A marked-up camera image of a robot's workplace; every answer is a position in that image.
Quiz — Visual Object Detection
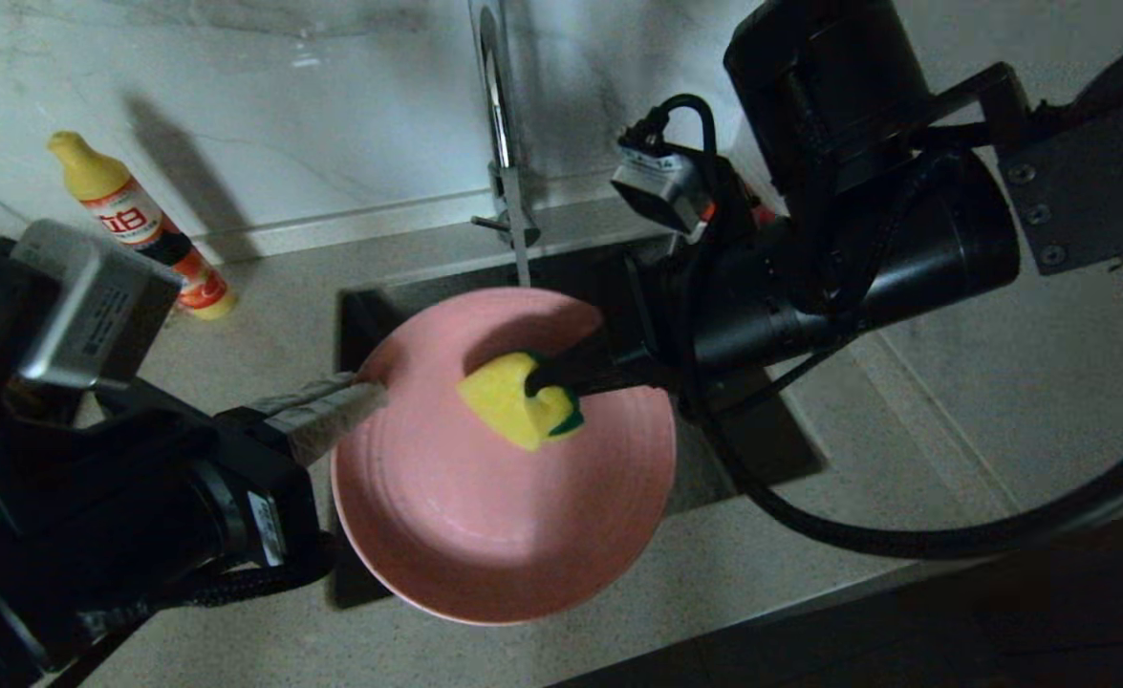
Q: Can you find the green and yellow sponge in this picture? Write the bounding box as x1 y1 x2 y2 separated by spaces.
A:
457 350 586 453

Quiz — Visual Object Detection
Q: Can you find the pink plate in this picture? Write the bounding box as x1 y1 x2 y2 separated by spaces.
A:
330 287 679 627

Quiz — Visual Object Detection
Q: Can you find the orange detergent bottle yellow cap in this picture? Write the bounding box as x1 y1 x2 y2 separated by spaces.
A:
48 131 237 321

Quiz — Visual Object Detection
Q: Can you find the stainless steel sink basin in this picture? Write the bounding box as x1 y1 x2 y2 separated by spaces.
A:
336 234 825 610

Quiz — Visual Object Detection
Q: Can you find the chrome faucet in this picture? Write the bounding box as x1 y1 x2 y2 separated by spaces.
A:
470 0 541 288

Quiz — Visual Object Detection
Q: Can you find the black right camera cable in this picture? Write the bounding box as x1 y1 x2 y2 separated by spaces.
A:
621 94 721 168

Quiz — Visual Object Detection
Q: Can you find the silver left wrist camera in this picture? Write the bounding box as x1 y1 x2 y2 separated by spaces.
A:
9 220 183 391

